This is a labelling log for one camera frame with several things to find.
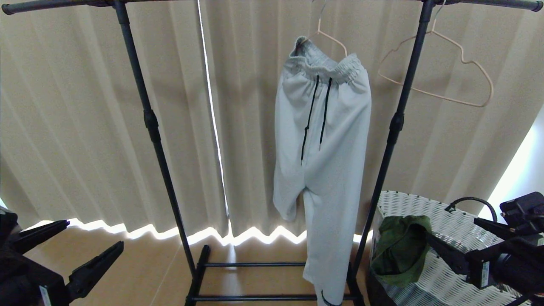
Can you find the beige curtain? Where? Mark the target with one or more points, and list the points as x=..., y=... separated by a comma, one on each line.
x=85, y=106

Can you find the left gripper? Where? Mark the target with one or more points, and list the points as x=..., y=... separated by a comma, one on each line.
x=25, y=284

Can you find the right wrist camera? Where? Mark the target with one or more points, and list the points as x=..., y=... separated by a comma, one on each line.
x=525, y=208

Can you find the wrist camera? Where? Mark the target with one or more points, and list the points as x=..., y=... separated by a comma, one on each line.
x=525, y=208
x=7, y=223

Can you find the pink clothes hanger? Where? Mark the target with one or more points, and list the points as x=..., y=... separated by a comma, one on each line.
x=489, y=74
x=335, y=40

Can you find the white laundry basket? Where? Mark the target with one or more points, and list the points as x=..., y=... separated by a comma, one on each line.
x=437, y=276

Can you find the black clothes rack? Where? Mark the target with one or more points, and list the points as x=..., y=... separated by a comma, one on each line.
x=151, y=123

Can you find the green garment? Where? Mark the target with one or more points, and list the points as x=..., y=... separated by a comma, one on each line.
x=399, y=246

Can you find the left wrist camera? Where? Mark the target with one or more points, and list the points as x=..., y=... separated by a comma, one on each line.
x=7, y=223

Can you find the pale grey shorts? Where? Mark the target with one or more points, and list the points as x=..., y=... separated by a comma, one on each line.
x=327, y=148

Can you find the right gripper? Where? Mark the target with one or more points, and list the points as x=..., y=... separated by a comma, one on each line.
x=514, y=265

